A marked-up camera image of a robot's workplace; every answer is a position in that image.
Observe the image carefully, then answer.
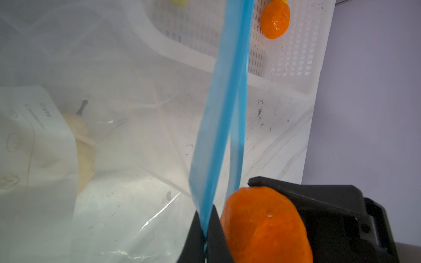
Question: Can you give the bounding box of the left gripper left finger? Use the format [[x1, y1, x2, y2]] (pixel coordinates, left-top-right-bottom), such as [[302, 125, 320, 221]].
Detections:
[[177, 211, 205, 263]]

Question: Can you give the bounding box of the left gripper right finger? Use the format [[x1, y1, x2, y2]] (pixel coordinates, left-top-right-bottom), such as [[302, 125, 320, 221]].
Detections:
[[206, 206, 235, 263]]

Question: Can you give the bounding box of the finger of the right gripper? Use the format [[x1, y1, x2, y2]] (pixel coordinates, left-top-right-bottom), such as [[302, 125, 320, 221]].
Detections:
[[248, 176, 400, 263]]

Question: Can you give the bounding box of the orange tangerine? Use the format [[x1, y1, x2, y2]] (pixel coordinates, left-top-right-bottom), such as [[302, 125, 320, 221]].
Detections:
[[260, 0, 291, 39], [220, 187, 314, 263]]

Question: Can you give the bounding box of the white garlic bulb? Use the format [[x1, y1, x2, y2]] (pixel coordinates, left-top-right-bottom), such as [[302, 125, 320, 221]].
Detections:
[[62, 100, 95, 195]]

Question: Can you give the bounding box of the clear zip top bag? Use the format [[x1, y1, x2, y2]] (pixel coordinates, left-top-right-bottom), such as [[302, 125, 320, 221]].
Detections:
[[1, 1, 254, 263]]

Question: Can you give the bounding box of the white perforated plastic basket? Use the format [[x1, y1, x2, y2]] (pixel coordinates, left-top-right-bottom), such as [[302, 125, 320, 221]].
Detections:
[[122, 1, 335, 99]]

